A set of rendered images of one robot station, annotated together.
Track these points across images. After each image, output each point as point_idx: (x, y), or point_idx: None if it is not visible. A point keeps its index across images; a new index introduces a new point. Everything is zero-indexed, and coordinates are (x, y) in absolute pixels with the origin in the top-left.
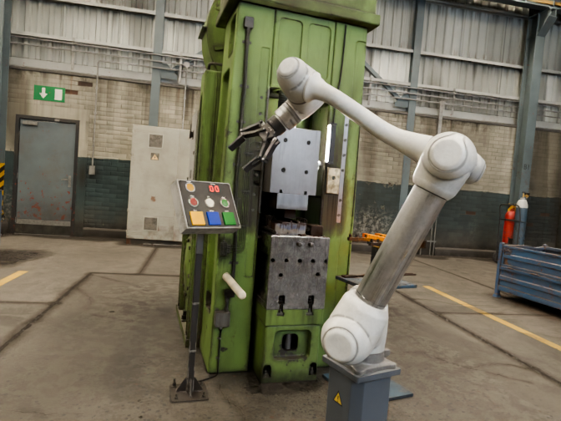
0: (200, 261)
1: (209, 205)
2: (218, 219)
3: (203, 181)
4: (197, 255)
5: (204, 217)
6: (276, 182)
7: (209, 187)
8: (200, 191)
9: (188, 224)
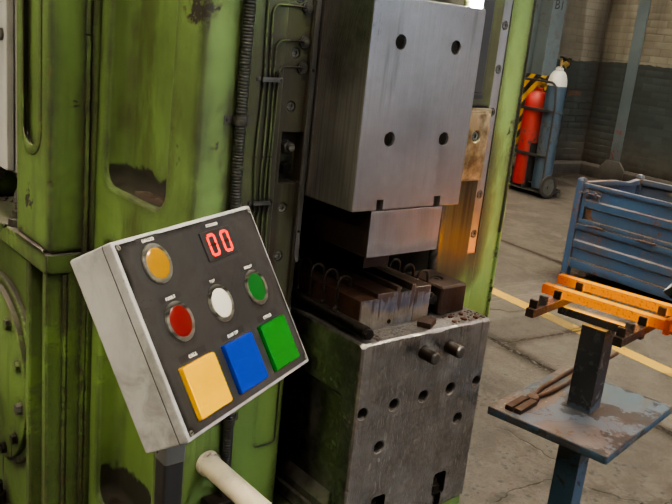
0: (179, 484)
1: (225, 313)
2: (258, 360)
3: (185, 224)
4: (169, 470)
5: (223, 370)
6: (371, 179)
7: (206, 242)
8: (189, 269)
9: (187, 424)
